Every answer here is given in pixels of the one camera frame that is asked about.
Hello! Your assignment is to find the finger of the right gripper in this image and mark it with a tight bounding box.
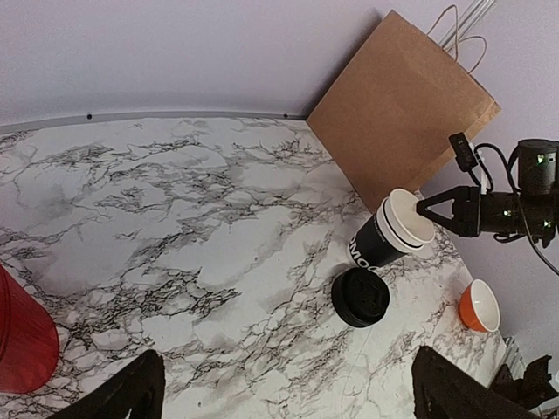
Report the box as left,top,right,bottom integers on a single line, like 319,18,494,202
415,186,465,232

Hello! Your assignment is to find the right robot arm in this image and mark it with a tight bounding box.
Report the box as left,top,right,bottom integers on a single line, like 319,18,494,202
416,133,558,265

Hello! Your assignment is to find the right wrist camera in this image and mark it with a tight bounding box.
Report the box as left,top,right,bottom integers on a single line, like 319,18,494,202
448,133,478,173

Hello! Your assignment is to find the orange white bowl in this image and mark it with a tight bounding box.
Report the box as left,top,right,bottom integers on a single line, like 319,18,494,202
458,279,500,333

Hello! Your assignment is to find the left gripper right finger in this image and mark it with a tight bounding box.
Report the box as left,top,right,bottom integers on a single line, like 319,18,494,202
411,346,535,418

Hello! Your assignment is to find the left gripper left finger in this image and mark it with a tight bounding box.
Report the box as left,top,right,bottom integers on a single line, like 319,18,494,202
50,349,165,419

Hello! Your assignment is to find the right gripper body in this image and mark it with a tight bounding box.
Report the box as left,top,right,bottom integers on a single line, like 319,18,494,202
453,186,526,237

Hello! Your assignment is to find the brown paper bag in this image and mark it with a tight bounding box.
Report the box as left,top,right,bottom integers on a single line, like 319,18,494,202
307,10,500,211

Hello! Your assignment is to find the right aluminium frame post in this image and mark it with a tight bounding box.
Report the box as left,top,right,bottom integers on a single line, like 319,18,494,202
438,0,500,52

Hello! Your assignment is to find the black paper coffee cup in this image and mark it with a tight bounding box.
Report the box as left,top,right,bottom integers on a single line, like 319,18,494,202
381,189,435,249

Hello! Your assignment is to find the black plastic cup lid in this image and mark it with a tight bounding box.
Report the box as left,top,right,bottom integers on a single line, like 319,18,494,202
331,267,390,328

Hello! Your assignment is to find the red cylindrical holder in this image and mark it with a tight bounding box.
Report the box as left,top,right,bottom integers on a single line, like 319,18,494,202
1,269,59,394

